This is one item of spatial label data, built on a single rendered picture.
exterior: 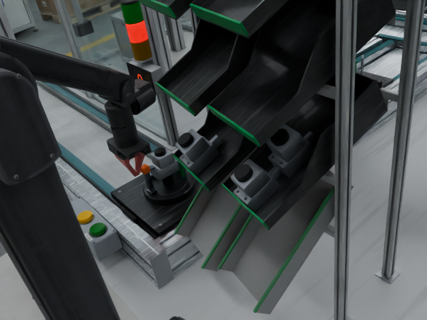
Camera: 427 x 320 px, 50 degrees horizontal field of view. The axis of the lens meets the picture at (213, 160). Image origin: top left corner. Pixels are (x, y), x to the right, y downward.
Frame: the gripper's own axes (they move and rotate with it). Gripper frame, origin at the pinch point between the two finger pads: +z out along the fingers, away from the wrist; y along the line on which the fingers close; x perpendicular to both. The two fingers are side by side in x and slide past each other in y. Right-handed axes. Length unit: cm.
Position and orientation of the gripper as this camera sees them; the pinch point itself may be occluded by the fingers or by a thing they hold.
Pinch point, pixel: (136, 172)
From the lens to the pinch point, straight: 115.0
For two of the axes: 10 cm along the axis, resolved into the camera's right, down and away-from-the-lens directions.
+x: -7.6, 4.5, -4.8
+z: 1.3, 8.2, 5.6
